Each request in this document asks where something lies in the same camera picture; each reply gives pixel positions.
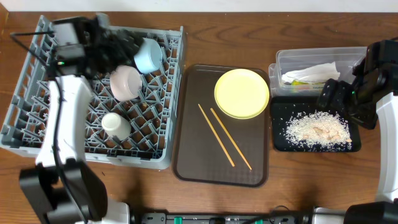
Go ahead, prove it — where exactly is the light blue bowl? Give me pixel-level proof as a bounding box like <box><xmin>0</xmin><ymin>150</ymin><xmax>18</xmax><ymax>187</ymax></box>
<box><xmin>134</xmin><ymin>38</ymin><xmax>162</xmax><ymax>74</ymax></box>

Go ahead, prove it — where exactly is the green snack wrapper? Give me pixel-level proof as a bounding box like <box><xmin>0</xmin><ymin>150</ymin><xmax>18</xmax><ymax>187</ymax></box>
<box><xmin>291</xmin><ymin>81</ymin><xmax>325</xmax><ymax>91</ymax></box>

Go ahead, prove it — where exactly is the white cup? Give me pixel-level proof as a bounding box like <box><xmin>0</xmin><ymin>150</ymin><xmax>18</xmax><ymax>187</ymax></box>
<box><xmin>101</xmin><ymin>113</ymin><xmax>131</xmax><ymax>140</ymax></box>

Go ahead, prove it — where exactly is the yellow plate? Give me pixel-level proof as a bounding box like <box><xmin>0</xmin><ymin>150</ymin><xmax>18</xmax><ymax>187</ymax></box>
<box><xmin>214</xmin><ymin>68</ymin><xmax>270</xmax><ymax>119</ymax></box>

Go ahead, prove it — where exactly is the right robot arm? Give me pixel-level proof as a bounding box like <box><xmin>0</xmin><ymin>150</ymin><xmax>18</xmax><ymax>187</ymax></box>
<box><xmin>317</xmin><ymin>38</ymin><xmax>397</xmax><ymax>223</ymax></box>

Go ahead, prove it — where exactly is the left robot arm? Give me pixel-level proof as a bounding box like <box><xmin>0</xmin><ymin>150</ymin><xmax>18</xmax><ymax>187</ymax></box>
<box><xmin>19</xmin><ymin>13</ymin><xmax>143</xmax><ymax>223</ymax></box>

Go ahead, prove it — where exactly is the black waste bin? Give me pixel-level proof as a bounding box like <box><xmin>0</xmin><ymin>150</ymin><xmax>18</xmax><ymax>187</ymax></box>
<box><xmin>271</xmin><ymin>96</ymin><xmax>361</xmax><ymax>152</ymax></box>

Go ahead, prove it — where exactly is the grey dishwasher rack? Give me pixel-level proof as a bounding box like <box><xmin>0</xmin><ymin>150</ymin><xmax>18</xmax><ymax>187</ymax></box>
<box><xmin>1</xmin><ymin>28</ymin><xmax>186</xmax><ymax>170</ymax></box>

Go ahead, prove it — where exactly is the spilled rice pile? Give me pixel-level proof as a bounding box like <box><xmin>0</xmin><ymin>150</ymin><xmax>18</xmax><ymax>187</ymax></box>
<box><xmin>284</xmin><ymin>111</ymin><xmax>353</xmax><ymax>151</ymax></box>

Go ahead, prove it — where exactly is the brown plastic tray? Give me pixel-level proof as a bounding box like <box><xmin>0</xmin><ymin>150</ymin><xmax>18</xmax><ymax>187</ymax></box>
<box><xmin>172</xmin><ymin>65</ymin><xmax>271</xmax><ymax>187</ymax></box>

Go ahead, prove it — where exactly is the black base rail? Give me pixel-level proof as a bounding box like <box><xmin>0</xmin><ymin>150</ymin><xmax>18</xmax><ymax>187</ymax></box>
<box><xmin>136</xmin><ymin>205</ymin><xmax>346</xmax><ymax>224</ymax></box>

